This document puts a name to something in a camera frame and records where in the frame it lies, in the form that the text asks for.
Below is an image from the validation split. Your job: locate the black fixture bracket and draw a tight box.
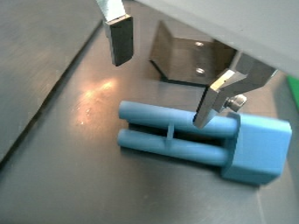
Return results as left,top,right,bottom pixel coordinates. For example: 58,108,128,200
149,20,236,86

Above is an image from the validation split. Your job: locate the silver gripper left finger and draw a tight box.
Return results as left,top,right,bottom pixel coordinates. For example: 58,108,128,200
96,0,133,67

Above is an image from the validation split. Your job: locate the blue three prong object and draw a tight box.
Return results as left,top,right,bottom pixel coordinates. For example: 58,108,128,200
117,101,292,186

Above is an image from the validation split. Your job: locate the green shape sorter block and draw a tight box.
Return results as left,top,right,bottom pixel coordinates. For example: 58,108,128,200
287,75,299,110

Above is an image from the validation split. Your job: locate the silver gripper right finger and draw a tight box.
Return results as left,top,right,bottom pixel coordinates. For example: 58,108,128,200
192,52,276,128

